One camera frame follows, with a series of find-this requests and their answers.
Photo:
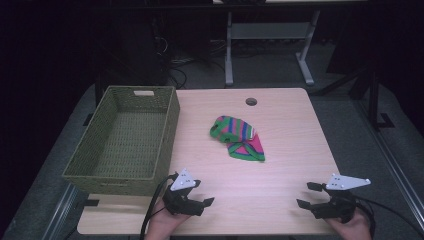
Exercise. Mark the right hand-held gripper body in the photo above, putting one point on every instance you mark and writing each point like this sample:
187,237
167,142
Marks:
336,206

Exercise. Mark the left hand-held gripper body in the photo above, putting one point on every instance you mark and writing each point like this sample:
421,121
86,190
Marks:
181,200

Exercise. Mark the striped knitted pet sweater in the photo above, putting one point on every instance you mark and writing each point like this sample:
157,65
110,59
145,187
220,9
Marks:
238,133

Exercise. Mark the person's right hand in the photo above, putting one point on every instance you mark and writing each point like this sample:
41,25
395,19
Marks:
353,230

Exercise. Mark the person's left hand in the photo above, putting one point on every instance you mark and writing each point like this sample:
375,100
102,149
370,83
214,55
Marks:
161,225

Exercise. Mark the green woven basket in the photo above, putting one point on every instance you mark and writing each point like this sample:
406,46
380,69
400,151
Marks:
130,146

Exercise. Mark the black metal stand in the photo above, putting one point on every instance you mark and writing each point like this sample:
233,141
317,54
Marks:
374,100

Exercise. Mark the dark cabinet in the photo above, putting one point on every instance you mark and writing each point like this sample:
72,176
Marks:
136,50

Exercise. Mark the aluminium floor rail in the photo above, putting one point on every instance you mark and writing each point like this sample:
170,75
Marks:
393,163
60,213

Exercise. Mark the black table bracket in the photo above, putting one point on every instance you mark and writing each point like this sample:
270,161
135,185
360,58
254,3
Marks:
89,203

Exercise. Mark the grey metal desk frame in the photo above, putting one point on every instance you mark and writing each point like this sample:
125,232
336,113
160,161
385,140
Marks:
270,30

